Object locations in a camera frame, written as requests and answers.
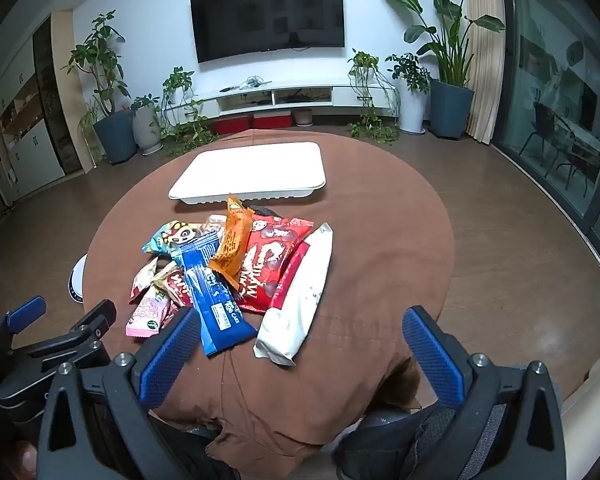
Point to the trailing plant on console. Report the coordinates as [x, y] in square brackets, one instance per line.
[365, 62]

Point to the glass sliding door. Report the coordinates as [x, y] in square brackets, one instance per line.
[555, 85]

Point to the person's left hand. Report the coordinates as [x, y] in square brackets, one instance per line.
[24, 460]

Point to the white and red snack packet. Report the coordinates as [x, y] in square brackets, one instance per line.
[295, 310]

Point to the grey-white plant pot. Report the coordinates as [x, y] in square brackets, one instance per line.
[147, 130]

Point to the white wall cabinet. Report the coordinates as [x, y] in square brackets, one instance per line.
[25, 125]

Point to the white round object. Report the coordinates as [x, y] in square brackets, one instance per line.
[78, 280]

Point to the large broad-leaf plant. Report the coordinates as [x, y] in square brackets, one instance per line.
[447, 25]

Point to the black snack packet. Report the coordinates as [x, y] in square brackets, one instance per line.
[266, 211]

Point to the trailing vine plant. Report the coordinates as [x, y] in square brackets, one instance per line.
[180, 85]

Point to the red storage box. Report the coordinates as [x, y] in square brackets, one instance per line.
[272, 121]
[232, 125]

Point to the clear snack packet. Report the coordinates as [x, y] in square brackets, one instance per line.
[214, 225]

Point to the dark chair behind glass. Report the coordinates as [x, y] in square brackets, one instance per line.
[547, 132]

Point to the orange snack packet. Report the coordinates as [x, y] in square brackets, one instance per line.
[232, 245]

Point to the white plastic tray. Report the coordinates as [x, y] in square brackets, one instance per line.
[250, 170]

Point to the small pot under console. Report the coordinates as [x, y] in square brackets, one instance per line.
[303, 116]

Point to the wall-mounted black television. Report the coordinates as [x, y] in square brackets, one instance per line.
[267, 17]

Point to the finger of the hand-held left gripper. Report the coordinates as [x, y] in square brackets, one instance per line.
[27, 310]
[96, 314]

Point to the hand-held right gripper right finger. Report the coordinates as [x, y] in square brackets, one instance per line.
[432, 355]

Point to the cream sofa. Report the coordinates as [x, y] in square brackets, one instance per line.
[592, 410]

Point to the small red snack packet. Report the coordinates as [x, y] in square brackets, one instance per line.
[177, 285]

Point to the beige curtain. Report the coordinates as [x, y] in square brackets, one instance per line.
[482, 60]

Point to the panda print snack packet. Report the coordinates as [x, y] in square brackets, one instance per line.
[167, 237]

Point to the bushy plant in white pot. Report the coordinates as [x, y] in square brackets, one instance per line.
[407, 70]

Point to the small plant in grey-white pot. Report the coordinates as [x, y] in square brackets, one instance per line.
[144, 102]

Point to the large red snack packet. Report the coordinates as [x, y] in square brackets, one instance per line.
[267, 270]

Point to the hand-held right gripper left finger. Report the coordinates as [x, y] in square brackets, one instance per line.
[169, 357]

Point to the blue snack packet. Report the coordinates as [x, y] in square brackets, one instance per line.
[212, 305]

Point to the tall leafy tree plant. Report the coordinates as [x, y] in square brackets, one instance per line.
[100, 55]

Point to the pink snack packet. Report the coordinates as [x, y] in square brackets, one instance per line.
[145, 317]

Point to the white television console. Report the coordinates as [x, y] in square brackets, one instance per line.
[300, 85]

